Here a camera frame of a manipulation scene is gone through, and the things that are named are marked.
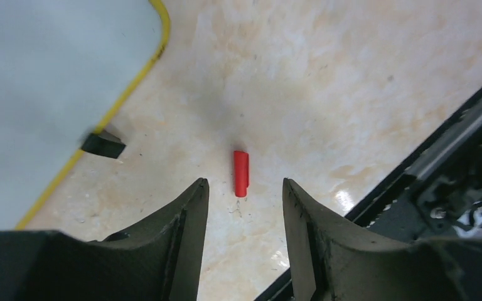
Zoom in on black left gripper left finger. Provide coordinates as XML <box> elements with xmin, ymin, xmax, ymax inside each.
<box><xmin>0</xmin><ymin>178</ymin><xmax>210</xmax><ymax>300</ymax></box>

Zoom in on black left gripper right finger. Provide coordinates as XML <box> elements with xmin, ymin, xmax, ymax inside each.
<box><xmin>282</xmin><ymin>179</ymin><xmax>482</xmax><ymax>300</ymax></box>

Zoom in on red marker cap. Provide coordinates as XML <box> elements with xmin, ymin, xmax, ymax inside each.
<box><xmin>233</xmin><ymin>150</ymin><xmax>250</xmax><ymax>198</ymax></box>

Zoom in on whiteboard with yellow rim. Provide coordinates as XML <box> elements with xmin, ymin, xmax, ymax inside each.
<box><xmin>0</xmin><ymin>1</ymin><xmax>170</xmax><ymax>230</ymax></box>

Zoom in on black whiteboard clip left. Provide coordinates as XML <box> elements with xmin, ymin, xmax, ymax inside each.
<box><xmin>80</xmin><ymin>130</ymin><xmax>126</xmax><ymax>159</ymax></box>

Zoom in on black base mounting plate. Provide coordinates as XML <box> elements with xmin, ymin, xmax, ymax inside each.
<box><xmin>259</xmin><ymin>88</ymin><xmax>482</xmax><ymax>300</ymax></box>

